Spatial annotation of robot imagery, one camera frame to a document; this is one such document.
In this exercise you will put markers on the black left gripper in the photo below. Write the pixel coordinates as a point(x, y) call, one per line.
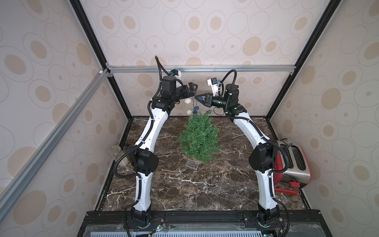
point(192, 91)

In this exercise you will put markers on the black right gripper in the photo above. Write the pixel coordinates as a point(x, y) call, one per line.
point(208, 99)

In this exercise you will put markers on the string lights with rattan balls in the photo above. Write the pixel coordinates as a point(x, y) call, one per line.
point(192, 104)

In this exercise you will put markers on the small green christmas tree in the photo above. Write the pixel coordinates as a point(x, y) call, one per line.
point(199, 139)

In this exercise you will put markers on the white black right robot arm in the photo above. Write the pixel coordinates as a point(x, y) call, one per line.
point(264, 154)

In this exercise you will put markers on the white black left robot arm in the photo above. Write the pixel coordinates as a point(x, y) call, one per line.
point(170, 92)

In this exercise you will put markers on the clear plastic battery box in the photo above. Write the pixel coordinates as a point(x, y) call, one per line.
point(192, 164)

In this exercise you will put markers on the glass jar of rice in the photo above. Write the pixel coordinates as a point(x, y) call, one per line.
point(116, 152)

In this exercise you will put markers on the red silver toaster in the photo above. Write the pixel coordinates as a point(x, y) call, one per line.
point(298, 174)

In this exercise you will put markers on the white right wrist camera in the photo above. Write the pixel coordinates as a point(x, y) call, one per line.
point(214, 83)

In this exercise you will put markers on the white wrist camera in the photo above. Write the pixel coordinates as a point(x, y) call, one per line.
point(176, 73)
point(214, 83)

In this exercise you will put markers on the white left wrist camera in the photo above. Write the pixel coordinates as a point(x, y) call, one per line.
point(176, 73)

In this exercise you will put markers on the aluminium rail back wall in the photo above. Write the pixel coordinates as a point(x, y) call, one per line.
point(204, 69)

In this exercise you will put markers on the aluminium rail wall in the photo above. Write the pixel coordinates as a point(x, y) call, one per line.
point(19, 184)
point(204, 69)

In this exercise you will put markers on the black corner frame post left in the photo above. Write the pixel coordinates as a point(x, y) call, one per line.
point(95, 44)

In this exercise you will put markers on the black corner frame post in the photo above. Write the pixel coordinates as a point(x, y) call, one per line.
point(309, 46)
point(95, 44)

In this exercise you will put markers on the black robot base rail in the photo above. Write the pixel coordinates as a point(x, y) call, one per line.
point(301, 223)

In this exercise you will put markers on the black corner frame post right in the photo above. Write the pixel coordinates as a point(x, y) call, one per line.
point(309, 46)

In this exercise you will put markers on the aluminium rail left wall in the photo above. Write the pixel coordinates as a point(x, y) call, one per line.
point(19, 184)

